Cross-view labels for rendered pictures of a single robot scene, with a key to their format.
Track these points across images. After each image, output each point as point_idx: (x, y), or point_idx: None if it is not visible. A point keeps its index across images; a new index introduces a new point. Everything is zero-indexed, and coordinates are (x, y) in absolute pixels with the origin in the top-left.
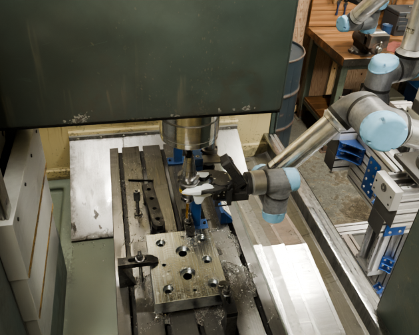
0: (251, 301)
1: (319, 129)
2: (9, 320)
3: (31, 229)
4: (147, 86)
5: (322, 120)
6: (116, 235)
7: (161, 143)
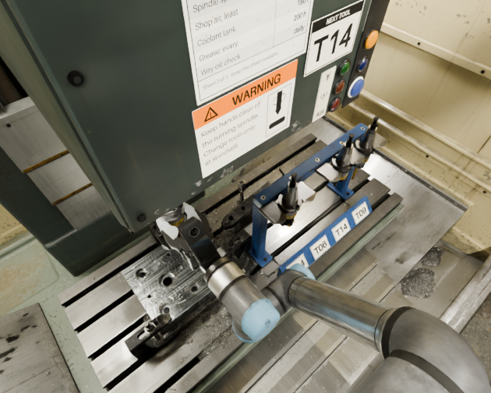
0: (187, 358)
1: (358, 316)
2: (8, 189)
3: (61, 143)
4: (9, 64)
5: (375, 313)
6: (207, 201)
7: (367, 163)
